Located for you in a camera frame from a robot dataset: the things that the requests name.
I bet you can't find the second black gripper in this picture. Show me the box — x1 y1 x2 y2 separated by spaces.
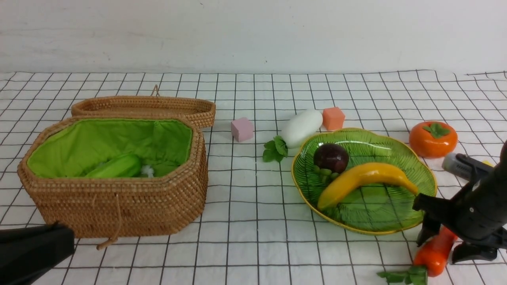
412 174 506 264

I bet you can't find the orange toy carrot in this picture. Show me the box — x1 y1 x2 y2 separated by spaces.
377 227 457 285

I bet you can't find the yellow toy banana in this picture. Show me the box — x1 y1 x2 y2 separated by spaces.
317 162 419 211

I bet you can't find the orange toy persimmon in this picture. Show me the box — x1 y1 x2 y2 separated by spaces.
408 121 458 159

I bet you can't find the purple toy mangosteen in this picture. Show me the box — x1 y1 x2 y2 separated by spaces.
313 143 349 184

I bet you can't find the white toy radish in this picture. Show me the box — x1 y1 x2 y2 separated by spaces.
262 109 323 163

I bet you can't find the green toy cucumber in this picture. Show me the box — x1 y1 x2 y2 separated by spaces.
85 153 142 179

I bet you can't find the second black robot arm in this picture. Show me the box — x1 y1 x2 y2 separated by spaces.
412 146 507 264

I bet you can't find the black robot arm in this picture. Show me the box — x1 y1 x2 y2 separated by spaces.
0 222 75 285

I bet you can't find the green glass leaf plate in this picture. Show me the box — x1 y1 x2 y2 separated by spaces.
291 128 438 235

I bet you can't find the yellow foam block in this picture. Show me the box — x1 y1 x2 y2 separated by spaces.
482 160 495 167

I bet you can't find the orange foam cube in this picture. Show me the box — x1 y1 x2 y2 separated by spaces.
322 107 345 131

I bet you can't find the white black grid tablecloth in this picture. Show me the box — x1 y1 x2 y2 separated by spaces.
0 70 506 285

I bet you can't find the pink foam cube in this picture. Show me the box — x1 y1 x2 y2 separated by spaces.
231 117 255 143

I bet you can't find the woven wicker basket lid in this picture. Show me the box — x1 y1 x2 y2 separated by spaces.
71 85 216 129

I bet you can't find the woven wicker basket green lining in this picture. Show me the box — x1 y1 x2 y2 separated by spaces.
17 116 208 240

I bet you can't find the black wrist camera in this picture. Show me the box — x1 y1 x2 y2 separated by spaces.
442 153 494 181

